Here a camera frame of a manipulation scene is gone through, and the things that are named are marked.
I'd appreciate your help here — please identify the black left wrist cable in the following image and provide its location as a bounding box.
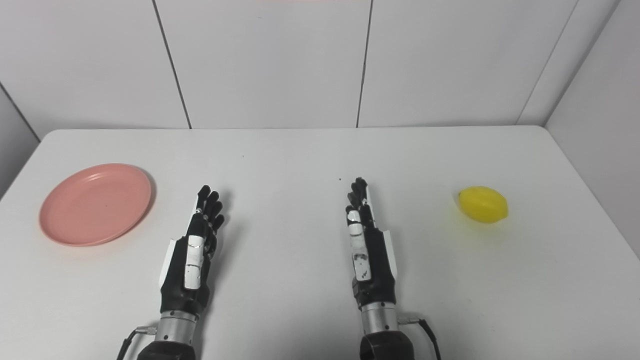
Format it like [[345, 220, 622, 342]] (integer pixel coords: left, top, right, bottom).
[[116, 325, 158, 360]]

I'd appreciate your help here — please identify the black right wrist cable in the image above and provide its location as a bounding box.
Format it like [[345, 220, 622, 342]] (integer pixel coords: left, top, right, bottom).
[[397, 314, 442, 360]]

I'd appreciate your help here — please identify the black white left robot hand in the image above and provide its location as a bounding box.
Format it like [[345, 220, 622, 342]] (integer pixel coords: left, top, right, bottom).
[[159, 185, 226, 317]]

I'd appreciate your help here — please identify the yellow lemon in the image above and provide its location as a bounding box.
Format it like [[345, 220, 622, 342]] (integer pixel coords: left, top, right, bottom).
[[458, 186, 509, 224]]

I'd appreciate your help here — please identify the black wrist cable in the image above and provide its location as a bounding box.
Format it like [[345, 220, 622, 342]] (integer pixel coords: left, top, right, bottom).
[[397, 314, 442, 360], [116, 325, 158, 360]]

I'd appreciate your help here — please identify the pink round plate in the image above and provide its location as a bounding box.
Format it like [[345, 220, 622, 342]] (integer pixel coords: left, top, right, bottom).
[[39, 163, 152, 247]]

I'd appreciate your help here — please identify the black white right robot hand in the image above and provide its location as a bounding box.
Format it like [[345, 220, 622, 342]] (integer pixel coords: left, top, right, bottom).
[[345, 177, 399, 308]]

